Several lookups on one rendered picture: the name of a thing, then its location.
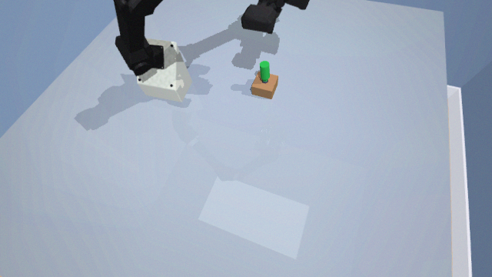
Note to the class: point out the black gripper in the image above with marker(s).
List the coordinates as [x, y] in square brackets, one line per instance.
[261, 17]

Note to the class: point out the tan wooden block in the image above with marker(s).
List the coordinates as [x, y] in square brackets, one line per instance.
[267, 89]

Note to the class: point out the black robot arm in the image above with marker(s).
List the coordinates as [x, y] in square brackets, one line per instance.
[139, 56]

